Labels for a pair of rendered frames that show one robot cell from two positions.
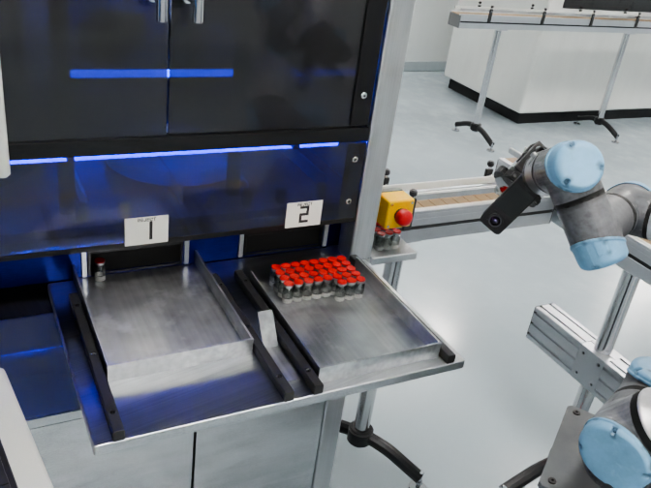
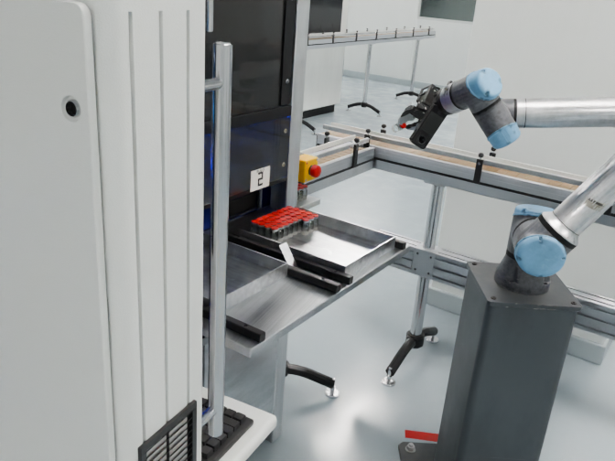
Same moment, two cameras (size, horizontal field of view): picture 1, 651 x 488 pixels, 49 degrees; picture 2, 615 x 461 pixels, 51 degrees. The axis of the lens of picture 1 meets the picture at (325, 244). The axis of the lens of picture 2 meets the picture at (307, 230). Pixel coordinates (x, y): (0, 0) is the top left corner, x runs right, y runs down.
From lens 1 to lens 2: 0.73 m
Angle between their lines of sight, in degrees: 25
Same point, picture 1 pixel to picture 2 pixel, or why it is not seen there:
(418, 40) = not seen: hidden behind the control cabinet
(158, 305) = not seen: hidden behind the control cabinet
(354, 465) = not seen: hidden behind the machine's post
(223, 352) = (273, 277)
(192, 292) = (206, 253)
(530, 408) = (369, 319)
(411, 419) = (297, 352)
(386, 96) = (298, 80)
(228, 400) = (302, 302)
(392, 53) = (300, 48)
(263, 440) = (244, 377)
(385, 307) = (336, 230)
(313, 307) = (294, 241)
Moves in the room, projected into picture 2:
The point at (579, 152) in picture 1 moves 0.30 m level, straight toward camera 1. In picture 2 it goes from (489, 74) to (545, 99)
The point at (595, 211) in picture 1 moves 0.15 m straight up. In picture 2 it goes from (501, 109) to (513, 44)
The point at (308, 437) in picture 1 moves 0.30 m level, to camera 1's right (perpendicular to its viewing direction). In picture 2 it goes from (269, 367) to (349, 350)
